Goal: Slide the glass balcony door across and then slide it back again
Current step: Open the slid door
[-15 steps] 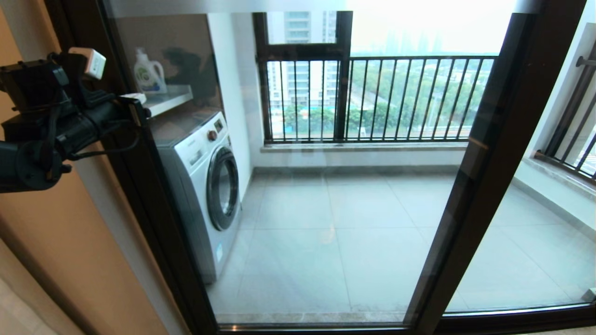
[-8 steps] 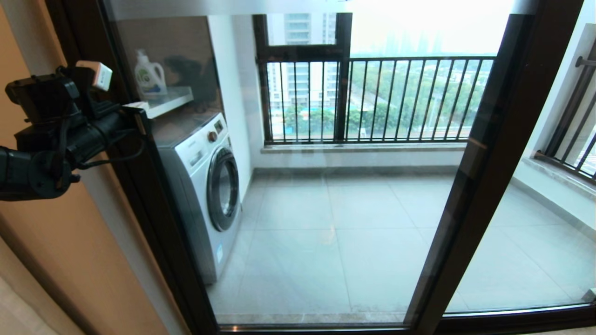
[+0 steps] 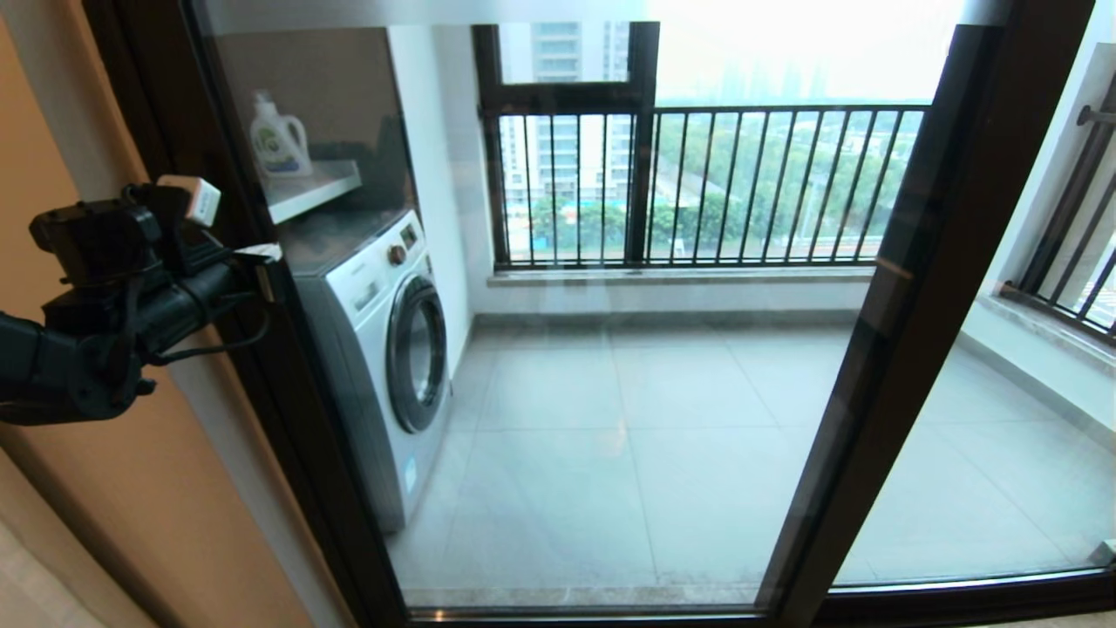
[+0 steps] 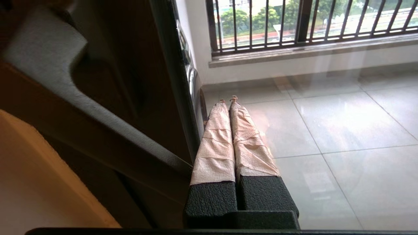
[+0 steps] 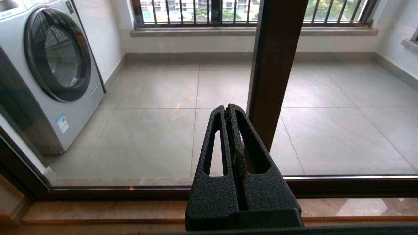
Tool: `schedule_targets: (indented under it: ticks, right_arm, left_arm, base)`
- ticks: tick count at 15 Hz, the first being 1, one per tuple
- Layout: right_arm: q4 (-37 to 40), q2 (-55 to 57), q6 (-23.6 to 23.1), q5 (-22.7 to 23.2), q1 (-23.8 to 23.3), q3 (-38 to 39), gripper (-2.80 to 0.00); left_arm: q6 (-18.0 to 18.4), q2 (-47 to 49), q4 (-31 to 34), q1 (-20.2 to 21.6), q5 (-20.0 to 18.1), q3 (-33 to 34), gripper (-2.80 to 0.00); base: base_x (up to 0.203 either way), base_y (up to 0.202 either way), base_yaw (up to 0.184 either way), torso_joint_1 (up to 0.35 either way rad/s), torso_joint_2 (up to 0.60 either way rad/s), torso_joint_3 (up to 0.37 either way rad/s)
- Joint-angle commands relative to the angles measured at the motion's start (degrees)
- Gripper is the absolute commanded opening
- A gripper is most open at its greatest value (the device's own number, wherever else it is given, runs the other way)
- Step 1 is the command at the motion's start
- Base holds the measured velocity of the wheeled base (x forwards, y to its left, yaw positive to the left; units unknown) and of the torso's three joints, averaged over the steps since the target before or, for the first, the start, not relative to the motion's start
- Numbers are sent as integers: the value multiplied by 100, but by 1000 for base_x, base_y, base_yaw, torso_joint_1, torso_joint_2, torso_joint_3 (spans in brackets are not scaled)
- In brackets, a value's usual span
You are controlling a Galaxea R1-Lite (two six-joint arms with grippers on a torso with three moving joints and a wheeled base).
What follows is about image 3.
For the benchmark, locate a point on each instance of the white curtain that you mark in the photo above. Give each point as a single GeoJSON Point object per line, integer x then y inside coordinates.
{"type": "Point", "coordinates": [35, 584]}

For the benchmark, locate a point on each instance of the dark framed fixed glass panel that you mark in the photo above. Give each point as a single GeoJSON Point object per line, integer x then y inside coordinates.
{"type": "Point", "coordinates": [1003, 488]}

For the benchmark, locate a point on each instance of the white detergent bottle green label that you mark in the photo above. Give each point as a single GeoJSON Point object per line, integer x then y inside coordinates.
{"type": "Point", "coordinates": [279, 141]}

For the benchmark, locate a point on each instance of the white wall shelf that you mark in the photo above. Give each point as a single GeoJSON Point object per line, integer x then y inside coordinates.
{"type": "Point", "coordinates": [309, 192]}

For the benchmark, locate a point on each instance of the white front-load washing machine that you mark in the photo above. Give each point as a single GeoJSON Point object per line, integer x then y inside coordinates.
{"type": "Point", "coordinates": [366, 349]}

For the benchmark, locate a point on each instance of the grey stone window sill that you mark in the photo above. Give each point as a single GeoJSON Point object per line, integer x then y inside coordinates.
{"type": "Point", "coordinates": [1046, 331]}
{"type": "Point", "coordinates": [654, 276]}

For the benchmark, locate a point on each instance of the dark window frame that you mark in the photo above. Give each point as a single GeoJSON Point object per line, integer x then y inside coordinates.
{"type": "Point", "coordinates": [643, 174]}

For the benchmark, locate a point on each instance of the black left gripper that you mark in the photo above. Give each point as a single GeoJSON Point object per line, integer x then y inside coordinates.
{"type": "Point", "coordinates": [174, 296]}

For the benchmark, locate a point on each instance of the black metal balcony railing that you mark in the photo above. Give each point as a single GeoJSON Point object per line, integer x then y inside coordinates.
{"type": "Point", "coordinates": [741, 110]}

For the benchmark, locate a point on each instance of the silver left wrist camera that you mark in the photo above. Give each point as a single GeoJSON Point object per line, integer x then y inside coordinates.
{"type": "Point", "coordinates": [190, 201]}

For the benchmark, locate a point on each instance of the dark framed sliding glass door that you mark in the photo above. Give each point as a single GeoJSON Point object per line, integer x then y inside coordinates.
{"type": "Point", "coordinates": [1003, 174]}

